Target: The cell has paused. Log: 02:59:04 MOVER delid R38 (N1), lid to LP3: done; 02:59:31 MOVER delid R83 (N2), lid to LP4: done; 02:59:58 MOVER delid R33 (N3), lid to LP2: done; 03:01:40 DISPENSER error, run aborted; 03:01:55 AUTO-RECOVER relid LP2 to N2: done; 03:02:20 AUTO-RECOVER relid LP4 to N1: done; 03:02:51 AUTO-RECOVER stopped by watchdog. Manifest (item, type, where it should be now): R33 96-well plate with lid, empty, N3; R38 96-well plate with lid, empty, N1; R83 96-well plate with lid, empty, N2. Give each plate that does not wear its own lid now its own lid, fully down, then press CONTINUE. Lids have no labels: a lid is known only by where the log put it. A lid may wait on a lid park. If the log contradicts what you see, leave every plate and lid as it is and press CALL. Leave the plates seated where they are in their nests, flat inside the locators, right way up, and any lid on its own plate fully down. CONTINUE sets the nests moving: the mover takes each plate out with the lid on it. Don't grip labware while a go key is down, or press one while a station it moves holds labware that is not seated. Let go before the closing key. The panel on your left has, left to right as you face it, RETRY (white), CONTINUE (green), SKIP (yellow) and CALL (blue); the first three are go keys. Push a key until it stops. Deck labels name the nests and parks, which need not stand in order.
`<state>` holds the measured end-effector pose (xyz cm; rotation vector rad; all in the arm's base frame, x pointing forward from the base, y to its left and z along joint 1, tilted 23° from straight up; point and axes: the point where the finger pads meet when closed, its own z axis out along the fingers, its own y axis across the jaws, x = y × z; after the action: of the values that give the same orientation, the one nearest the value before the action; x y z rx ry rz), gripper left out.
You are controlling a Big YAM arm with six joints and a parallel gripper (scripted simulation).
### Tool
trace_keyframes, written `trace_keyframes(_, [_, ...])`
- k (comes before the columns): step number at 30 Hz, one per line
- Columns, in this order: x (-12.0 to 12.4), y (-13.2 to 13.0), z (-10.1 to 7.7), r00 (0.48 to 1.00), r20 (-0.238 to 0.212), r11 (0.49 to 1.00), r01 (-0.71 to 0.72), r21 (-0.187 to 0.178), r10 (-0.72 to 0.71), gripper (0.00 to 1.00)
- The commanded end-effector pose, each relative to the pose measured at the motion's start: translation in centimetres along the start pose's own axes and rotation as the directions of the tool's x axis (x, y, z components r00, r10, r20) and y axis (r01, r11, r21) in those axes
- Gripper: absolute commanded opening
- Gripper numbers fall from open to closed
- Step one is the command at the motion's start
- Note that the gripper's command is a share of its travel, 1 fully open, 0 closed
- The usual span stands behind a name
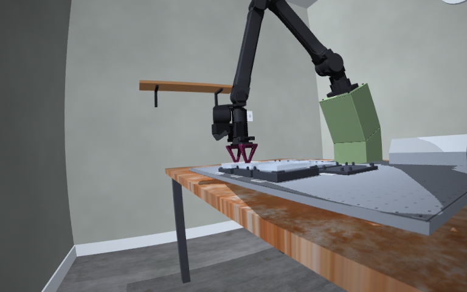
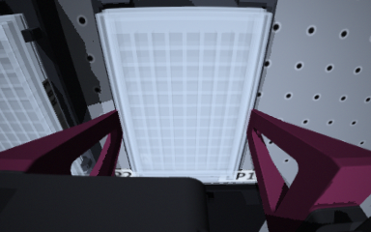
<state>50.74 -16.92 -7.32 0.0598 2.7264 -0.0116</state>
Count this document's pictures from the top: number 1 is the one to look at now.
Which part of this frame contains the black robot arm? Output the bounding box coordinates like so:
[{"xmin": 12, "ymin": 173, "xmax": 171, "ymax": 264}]
[{"xmin": 212, "ymin": 0, "xmax": 358, "ymax": 141}]

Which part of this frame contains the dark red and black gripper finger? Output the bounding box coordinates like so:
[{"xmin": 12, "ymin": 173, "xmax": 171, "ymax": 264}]
[
  {"xmin": 239, "ymin": 144, "xmax": 258, "ymax": 163},
  {"xmin": 226, "ymin": 145, "xmax": 241, "ymax": 162}
]

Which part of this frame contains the grey button panel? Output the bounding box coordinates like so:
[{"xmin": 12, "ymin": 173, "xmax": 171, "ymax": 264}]
[{"xmin": 389, "ymin": 134, "xmax": 467, "ymax": 166}]

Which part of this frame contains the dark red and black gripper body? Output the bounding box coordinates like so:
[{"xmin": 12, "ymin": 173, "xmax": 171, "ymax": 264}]
[{"xmin": 227, "ymin": 122, "xmax": 255, "ymax": 145}]

